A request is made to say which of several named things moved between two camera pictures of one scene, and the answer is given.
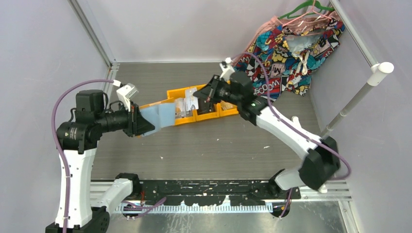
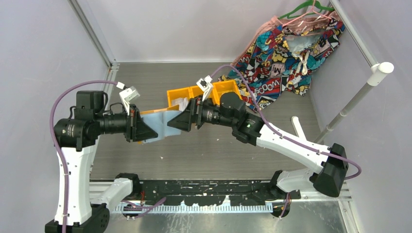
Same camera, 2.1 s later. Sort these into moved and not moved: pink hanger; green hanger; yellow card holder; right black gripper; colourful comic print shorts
Moved: right black gripper; yellow card holder
Not moved: green hanger; pink hanger; colourful comic print shorts
